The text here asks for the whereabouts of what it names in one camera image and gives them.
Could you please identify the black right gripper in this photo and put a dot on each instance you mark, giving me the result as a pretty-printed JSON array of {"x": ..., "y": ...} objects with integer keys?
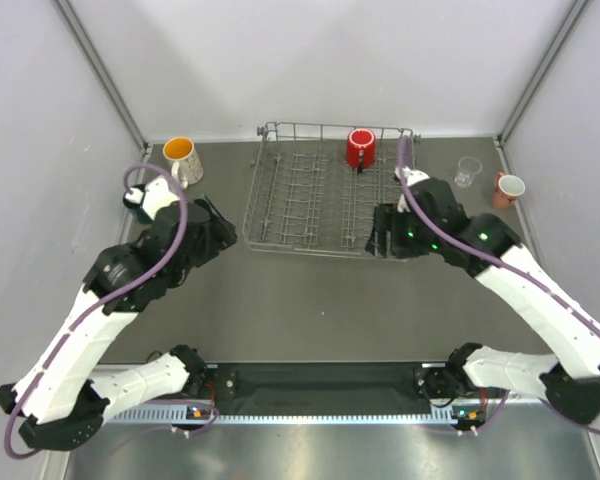
[{"x": 387, "y": 218}]

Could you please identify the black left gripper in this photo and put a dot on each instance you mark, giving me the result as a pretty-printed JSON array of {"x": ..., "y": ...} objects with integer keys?
[{"x": 219, "y": 234}]

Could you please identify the white mug orange inside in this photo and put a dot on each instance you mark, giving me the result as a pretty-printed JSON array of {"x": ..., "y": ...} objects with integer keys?
[{"x": 184, "y": 161}]

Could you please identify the red mug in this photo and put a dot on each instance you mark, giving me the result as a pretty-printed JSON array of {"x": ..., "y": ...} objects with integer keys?
[{"x": 361, "y": 149}]

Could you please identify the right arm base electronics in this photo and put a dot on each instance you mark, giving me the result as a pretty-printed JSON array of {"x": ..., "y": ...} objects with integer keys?
[{"x": 478, "y": 411}]

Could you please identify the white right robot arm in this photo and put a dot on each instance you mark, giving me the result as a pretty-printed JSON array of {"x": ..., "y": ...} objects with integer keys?
[{"x": 427, "y": 219}]

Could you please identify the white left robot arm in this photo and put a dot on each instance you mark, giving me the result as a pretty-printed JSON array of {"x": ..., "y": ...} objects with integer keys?
[{"x": 60, "y": 404}]

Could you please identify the clear drinking glass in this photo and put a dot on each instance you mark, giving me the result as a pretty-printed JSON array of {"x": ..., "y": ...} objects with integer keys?
[{"x": 467, "y": 171}]

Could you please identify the pink mug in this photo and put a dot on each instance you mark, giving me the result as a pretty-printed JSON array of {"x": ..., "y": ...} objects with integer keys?
[{"x": 508, "y": 189}]

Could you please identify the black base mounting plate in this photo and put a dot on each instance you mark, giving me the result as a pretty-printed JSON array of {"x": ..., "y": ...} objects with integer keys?
[{"x": 318, "y": 389}]

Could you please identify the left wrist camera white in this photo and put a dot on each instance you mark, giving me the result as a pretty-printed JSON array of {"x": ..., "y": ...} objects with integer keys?
[{"x": 143, "y": 201}]

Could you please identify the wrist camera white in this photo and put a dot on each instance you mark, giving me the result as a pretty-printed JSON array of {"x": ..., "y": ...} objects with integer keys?
[
  {"x": 411, "y": 178},
  {"x": 143, "y": 201}
]

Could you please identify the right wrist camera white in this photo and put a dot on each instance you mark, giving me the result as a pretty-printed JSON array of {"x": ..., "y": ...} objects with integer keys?
[{"x": 411, "y": 178}]

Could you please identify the grey wire dish rack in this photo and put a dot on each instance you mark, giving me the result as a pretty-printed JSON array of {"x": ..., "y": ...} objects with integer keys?
[{"x": 304, "y": 196}]

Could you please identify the right aluminium corner post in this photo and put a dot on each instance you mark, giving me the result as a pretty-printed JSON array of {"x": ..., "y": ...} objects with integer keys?
[{"x": 559, "y": 39}]

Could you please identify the aluminium corner post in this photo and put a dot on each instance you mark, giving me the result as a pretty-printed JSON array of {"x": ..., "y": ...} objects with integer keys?
[
  {"x": 78, "y": 32},
  {"x": 559, "y": 39}
]

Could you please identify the left aluminium corner post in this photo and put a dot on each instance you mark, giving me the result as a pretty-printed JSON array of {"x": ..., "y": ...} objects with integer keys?
[{"x": 78, "y": 32}]

